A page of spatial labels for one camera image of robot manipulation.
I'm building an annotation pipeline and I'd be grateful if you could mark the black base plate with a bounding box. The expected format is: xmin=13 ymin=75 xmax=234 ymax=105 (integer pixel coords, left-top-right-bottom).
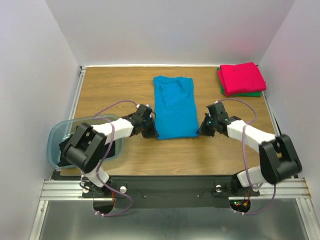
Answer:
xmin=79 ymin=175 xmax=260 ymax=215

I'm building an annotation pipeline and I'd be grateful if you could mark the clear plastic bin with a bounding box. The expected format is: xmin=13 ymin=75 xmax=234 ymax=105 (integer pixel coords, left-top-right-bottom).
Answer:
xmin=47 ymin=114 xmax=119 ymax=169

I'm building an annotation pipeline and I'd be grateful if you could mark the black t shirt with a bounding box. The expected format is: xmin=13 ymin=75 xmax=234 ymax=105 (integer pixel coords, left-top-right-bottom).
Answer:
xmin=56 ymin=139 xmax=120 ymax=168

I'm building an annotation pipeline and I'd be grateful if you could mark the blue t shirt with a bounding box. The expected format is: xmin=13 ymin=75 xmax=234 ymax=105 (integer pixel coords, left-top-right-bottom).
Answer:
xmin=153 ymin=75 xmax=199 ymax=140

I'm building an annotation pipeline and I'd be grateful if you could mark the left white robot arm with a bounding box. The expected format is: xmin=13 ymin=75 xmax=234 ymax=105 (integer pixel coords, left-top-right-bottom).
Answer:
xmin=58 ymin=104 xmax=158 ymax=197

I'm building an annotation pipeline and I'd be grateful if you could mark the folded red t shirt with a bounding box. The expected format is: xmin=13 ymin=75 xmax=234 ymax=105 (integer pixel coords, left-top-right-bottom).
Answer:
xmin=217 ymin=62 xmax=267 ymax=97

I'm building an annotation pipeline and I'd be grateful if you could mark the aluminium frame rail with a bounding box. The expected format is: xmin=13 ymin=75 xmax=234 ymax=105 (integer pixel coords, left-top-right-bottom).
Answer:
xmin=29 ymin=66 xmax=87 ymax=240

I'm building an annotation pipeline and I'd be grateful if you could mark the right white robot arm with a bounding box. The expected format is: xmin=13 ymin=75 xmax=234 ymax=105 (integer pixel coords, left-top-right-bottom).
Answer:
xmin=197 ymin=101 xmax=303 ymax=195

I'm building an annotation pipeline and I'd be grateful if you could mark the folded green t shirt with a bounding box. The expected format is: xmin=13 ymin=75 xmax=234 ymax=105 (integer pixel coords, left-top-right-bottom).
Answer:
xmin=219 ymin=83 xmax=262 ymax=98

